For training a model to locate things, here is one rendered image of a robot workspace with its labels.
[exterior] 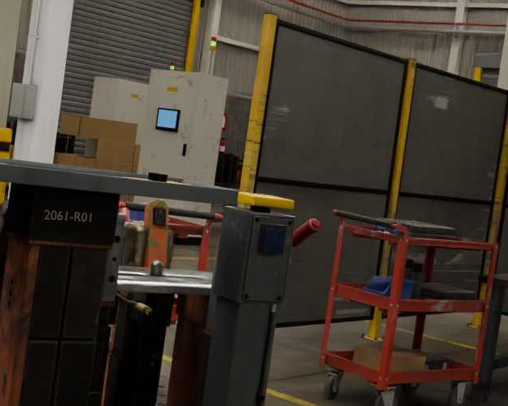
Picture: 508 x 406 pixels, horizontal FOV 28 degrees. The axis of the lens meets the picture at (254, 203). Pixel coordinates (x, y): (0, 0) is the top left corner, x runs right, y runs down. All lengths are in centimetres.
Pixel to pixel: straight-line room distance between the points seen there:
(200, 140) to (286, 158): 569
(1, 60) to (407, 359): 484
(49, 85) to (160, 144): 649
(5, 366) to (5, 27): 769
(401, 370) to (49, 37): 252
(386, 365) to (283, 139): 173
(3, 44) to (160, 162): 370
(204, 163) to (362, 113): 531
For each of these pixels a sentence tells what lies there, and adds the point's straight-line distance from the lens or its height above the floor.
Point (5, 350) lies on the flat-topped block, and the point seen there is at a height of 96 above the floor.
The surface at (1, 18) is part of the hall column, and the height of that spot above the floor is 200.
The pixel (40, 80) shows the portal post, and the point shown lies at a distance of 551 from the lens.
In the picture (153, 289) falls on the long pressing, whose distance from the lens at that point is 149.
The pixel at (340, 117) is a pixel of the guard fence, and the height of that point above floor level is 150.
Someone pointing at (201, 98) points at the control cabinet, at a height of 171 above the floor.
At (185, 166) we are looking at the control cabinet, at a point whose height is 91.
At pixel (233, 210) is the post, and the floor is 114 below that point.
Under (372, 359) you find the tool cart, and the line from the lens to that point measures 514.
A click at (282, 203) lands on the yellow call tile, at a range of 125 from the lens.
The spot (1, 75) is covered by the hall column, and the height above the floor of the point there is 154.
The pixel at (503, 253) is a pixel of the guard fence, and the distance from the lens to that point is 867.
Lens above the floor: 122
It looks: 3 degrees down
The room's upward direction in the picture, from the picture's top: 8 degrees clockwise
